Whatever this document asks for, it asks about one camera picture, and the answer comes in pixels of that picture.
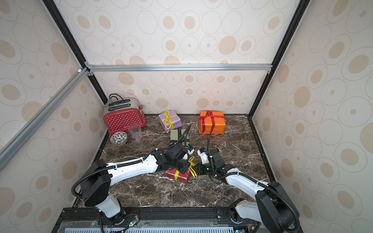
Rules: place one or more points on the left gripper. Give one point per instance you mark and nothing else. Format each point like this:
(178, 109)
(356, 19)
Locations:
(186, 168)

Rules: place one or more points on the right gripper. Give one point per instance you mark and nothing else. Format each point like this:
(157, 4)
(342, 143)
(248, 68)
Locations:
(199, 169)

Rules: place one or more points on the dark red gift box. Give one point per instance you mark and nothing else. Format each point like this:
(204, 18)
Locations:
(175, 175)

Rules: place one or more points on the yellow ribbon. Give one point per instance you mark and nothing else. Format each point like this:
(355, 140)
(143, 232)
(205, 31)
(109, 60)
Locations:
(191, 167)
(168, 123)

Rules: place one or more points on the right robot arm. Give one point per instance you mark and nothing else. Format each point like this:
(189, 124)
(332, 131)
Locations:
(271, 205)

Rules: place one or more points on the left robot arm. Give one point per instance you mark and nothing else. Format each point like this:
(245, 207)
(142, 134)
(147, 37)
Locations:
(93, 187)

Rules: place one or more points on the green gift box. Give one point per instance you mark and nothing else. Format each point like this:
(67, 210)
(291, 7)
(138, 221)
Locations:
(173, 136)

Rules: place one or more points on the black ribbon on green box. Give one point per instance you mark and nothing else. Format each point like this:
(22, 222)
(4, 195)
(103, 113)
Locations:
(183, 137)

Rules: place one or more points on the yellow ribbon on purple box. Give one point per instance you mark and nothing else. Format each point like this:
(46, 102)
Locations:
(168, 123)

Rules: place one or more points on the purple gift box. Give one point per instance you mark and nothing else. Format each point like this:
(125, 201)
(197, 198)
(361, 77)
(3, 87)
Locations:
(176, 121)

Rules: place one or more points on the orange gift box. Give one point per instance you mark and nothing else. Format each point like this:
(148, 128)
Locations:
(214, 123)

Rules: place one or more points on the red ribbon on orange box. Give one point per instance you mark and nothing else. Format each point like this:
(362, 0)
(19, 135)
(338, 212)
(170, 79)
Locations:
(210, 119)

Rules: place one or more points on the clear plastic cup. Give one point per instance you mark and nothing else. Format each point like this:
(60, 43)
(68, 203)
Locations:
(135, 132)

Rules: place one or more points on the patterned ceramic bowl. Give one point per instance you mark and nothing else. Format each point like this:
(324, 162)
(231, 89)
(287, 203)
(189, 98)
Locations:
(119, 138)

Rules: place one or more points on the red polka dot toaster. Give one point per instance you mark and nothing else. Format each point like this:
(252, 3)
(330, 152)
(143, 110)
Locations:
(122, 113)

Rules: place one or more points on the horizontal aluminium bar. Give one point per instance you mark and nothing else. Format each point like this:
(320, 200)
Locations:
(174, 68)

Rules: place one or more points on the diagonal aluminium bar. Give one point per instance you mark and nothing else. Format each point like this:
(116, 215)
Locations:
(18, 141)

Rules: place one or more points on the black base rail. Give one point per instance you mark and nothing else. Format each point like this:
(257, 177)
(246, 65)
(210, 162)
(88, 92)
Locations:
(156, 220)

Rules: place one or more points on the black frame post right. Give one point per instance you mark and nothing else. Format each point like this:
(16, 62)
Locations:
(295, 20)

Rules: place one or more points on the black frame post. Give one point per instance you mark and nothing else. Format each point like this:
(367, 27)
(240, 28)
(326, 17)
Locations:
(73, 45)
(295, 20)

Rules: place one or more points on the black frame post left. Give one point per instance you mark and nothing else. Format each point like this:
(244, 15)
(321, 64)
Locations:
(73, 45)

